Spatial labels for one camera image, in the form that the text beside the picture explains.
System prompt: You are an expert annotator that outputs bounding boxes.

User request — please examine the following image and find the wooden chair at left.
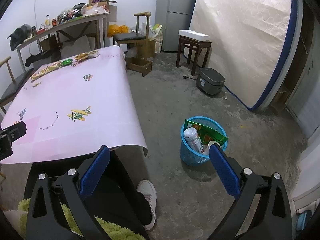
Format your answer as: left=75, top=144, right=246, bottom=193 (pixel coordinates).
left=1, top=56, right=35, bottom=114

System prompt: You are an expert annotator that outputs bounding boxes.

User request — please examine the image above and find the orange plastic bag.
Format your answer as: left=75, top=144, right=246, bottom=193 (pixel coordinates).
left=107, top=24, right=130, bottom=37

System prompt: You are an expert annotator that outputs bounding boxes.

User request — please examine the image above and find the green snack bag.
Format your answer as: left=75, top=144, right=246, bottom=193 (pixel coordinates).
left=184, top=120, right=228, bottom=146

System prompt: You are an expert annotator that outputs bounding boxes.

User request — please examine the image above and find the white foam box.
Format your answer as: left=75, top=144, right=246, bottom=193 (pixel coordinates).
left=178, top=30, right=210, bottom=42

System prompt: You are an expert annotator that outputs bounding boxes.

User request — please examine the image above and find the wooden chair black seat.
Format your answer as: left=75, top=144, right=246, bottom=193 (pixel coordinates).
left=113, top=11, right=155, bottom=59

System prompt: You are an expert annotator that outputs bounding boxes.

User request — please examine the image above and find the green fluffy rug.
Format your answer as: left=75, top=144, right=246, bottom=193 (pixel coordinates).
left=17, top=198, right=144, bottom=240

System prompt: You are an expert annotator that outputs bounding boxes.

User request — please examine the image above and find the open wooden drawer box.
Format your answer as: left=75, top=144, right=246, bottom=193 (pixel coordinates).
left=126, top=57, right=152, bottom=77

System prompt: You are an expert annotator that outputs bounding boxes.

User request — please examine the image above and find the dark wooden stool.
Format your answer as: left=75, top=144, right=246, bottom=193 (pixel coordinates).
left=176, top=35, right=212, bottom=76

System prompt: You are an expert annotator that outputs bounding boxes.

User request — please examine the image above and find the grey wooden side table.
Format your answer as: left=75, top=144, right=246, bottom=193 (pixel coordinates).
left=15, top=12, right=110, bottom=72

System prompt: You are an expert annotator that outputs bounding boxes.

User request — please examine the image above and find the white can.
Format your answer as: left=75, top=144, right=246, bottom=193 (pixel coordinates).
left=183, top=127, right=203, bottom=154

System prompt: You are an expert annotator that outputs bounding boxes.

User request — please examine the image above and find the green snack packet on table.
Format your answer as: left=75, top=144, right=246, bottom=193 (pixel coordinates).
left=60, top=59, right=73, bottom=67

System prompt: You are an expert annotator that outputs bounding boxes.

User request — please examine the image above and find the grey refrigerator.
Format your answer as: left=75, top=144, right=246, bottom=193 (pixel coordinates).
left=155, top=0, right=196, bottom=52

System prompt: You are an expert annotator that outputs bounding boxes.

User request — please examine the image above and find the white shoe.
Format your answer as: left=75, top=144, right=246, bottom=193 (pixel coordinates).
left=137, top=180, right=157, bottom=231

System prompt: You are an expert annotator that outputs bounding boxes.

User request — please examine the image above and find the blue trash basket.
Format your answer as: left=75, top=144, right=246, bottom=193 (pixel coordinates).
left=180, top=116, right=228, bottom=166

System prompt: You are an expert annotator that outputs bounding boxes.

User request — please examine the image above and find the yellow striped snack packet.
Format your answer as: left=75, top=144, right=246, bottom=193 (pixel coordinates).
left=31, top=61, right=61, bottom=82

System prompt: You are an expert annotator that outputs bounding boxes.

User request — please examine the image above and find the white mattress with blue edge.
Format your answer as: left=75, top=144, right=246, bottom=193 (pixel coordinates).
left=190, top=0, right=298, bottom=110

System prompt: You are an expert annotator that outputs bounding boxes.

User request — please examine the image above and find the black helmet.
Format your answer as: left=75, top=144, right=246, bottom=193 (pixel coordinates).
left=8, top=24, right=32, bottom=51

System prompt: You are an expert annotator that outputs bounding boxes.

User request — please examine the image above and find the grey rice cooker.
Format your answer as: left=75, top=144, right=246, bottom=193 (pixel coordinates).
left=196, top=67, right=226, bottom=95

